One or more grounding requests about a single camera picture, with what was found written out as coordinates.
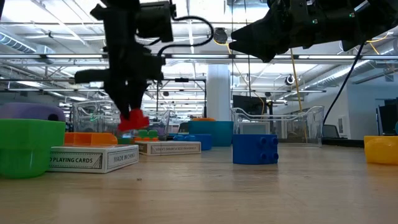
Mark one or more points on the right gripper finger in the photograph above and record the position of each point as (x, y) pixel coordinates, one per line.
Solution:
(261, 32)
(264, 56)

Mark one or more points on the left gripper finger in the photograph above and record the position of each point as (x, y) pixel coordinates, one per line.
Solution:
(119, 96)
(138, 93)

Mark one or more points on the red toy block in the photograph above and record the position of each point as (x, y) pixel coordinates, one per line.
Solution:
(135, 119)

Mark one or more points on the bright green toy block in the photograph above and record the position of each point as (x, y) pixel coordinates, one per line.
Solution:
(147, 133)

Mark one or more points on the dark green toy brick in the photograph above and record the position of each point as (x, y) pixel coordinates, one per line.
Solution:
(123, 141)

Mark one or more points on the orange toy block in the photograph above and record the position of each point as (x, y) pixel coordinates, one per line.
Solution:
(90, 138)

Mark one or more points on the orange foam die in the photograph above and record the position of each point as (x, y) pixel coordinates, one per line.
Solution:
(203, 119)

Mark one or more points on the playing card box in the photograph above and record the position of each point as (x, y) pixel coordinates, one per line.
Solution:
(93, 158)
(169, 148)
(255, 128)

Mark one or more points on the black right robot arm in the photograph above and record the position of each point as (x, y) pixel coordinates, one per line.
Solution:
(373, 18)

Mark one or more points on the clear plastic bin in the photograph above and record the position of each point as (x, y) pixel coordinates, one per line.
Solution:
(295, 130)
(93, 112)

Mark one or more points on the black gantry stand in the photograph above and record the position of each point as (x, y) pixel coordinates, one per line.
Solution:
(182, 80)

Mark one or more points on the orange flat toy brick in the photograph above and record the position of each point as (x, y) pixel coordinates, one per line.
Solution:
(146, 139)

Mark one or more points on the black monitor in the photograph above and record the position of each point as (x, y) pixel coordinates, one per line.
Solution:
(248, 104)
(388, 118)

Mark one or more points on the white pillar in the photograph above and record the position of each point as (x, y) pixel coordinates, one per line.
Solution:
(217, 93)

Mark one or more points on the large blue toy block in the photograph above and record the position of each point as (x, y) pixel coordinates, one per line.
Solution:
(196, 141)

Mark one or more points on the teal plastic bin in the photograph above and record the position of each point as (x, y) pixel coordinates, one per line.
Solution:
(211, 133)

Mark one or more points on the purple foam die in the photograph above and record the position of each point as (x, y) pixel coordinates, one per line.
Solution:
(28, 111)

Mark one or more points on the green two-stud toy brick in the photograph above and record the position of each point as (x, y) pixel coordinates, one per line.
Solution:
(28, 146)

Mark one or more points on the yellow toy block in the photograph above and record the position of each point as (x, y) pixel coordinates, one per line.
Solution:
(381, 151)

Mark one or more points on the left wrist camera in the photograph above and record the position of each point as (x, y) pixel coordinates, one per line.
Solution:
(155, 20)

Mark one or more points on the silver air duct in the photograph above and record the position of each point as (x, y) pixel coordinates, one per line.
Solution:
(342, 73)

